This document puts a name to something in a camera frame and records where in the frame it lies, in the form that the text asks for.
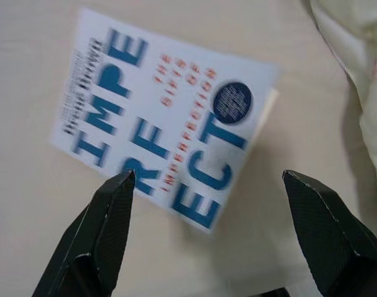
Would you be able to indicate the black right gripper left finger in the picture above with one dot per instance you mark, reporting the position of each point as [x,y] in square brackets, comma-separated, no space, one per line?
[95,235]

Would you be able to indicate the mattress with cream sheet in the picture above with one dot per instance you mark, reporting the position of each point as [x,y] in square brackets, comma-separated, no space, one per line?
[36,201]

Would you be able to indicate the white quilt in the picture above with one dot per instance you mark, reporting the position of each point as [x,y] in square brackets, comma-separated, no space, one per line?
[361,77]

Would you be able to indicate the white book with blue print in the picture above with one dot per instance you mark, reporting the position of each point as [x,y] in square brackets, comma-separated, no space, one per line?
[175,108]

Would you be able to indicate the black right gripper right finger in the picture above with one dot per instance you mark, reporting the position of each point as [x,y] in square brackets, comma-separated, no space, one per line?
[327,235]

